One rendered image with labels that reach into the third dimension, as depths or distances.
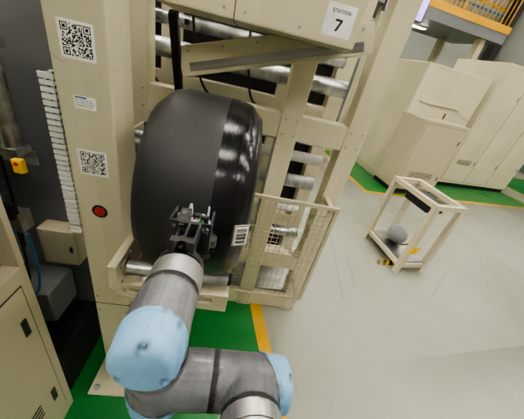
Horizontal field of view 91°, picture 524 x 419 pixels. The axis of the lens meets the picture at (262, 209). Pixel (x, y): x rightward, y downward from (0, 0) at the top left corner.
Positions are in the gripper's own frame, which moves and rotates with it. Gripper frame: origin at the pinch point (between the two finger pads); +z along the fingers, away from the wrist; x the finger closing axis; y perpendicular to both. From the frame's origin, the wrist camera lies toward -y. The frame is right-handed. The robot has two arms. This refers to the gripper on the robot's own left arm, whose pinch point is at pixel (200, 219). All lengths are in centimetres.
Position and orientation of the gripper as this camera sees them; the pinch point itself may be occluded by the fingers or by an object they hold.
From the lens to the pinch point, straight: 59.6
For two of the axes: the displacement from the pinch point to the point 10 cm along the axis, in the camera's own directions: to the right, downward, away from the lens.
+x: -9.8, -1.7, -1.3
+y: 2.1, -8.8, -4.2
